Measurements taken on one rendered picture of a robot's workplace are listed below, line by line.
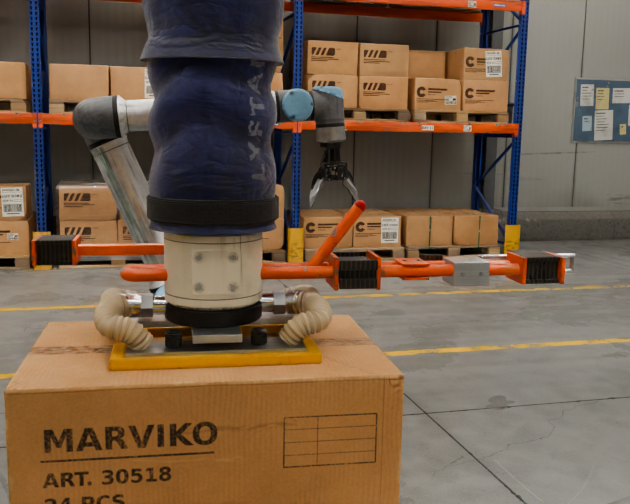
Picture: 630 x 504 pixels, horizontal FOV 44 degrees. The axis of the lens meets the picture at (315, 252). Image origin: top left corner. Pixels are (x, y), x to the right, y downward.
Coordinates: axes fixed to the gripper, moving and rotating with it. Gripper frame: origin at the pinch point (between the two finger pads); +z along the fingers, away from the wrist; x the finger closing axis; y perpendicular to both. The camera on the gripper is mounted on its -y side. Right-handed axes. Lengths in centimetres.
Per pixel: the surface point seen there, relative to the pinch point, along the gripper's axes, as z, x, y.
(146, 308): 4, -53, 107
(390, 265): 0, -10, 106
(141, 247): -3, -55, 80
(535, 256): 1, 17, 107
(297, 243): 103, 69, -612
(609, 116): -11, 552, -797
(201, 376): 12, -45, 123
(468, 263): 1, 4, 107
